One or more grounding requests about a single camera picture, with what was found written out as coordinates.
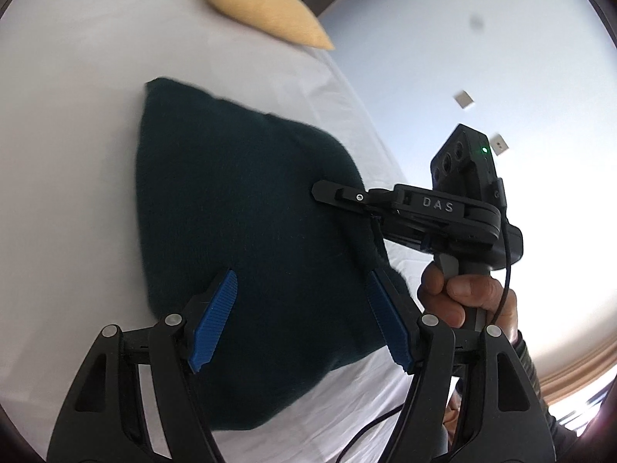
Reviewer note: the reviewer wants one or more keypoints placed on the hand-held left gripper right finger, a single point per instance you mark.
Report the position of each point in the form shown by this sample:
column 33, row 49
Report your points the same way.
column 385, row 318

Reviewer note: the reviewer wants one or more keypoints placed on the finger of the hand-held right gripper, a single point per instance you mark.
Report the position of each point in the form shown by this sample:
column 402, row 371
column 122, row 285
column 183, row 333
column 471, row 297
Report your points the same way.
column 347, row 197

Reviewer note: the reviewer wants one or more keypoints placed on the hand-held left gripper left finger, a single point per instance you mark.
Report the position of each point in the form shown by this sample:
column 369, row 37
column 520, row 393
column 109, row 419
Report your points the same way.
column 214, row 318

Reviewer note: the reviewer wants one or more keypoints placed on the dark green sweater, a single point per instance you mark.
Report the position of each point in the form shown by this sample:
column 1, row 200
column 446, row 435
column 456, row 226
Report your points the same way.
column 231, row 202

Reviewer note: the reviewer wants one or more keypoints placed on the person's right forearm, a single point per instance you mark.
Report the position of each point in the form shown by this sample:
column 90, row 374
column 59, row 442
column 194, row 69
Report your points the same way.
column 540, row 381

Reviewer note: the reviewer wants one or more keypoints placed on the person's right hand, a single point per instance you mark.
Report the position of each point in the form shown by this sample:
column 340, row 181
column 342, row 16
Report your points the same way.
column 470, row 294

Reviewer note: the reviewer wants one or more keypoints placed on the yellow pillow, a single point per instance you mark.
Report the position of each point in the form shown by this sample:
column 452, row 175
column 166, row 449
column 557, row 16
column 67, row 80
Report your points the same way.
column 265, row 9

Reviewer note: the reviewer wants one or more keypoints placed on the white bed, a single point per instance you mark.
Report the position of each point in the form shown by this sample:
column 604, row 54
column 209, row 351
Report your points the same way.
column 72, row 154

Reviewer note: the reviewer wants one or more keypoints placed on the square wall socket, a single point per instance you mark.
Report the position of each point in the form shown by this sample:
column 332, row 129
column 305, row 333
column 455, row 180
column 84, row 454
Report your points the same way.
column 498, row 143
column 464, row 98

